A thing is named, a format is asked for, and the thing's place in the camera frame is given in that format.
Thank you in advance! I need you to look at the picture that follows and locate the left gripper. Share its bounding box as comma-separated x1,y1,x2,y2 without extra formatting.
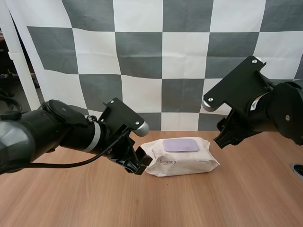
104,124,153,176

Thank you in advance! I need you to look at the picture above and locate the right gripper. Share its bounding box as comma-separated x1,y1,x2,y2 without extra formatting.
213,109,262,149

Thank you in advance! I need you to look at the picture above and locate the white wet wipes pack lilac lid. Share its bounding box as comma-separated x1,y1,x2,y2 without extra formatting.
139,136,221,178

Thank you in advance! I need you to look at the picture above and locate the checked cloth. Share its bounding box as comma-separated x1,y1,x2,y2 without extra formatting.
0,0,303,132

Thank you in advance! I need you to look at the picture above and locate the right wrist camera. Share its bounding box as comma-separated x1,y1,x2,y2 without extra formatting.
202,56,267,114

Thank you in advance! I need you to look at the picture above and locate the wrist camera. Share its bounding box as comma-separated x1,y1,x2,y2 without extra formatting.
97,96,150,138
202,56,267,114

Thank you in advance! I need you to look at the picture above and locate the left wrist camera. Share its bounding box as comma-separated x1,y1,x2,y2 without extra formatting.
97,96,150,138

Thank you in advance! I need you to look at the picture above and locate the black cable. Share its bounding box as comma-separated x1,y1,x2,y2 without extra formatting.
27,144,114,169

